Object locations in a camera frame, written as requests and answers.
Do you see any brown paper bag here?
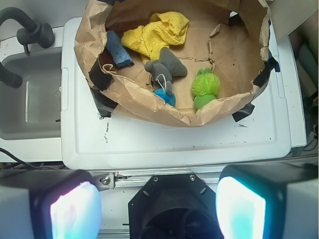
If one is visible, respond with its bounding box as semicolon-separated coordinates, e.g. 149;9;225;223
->
74;0;276;127

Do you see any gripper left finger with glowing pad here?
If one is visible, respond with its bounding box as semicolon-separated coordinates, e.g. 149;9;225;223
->
0;169;102;239

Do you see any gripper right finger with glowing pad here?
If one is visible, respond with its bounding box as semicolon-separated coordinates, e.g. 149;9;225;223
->
216;163;319;239

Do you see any gray plush animal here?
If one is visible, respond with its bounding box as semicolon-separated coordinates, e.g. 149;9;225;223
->
144;47;187;95

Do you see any aluminum frame rail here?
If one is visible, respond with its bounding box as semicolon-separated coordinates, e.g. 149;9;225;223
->
92;170;225;192

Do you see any gray sink basin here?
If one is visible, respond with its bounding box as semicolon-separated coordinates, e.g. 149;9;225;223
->
0;47;62;140

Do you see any blue sponge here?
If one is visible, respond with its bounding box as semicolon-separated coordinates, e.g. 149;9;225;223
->
106;30;134;69

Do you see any blue round toy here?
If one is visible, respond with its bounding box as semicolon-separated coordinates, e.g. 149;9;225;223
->
154;89;176;107

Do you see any green fuzzy plush toy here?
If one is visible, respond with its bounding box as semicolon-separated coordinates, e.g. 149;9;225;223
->
191;68;220;110

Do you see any yellow cloth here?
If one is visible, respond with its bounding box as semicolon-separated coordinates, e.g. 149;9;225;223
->
121;11;189;62

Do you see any black faucet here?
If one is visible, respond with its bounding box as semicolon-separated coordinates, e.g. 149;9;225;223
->
0;7;55;89

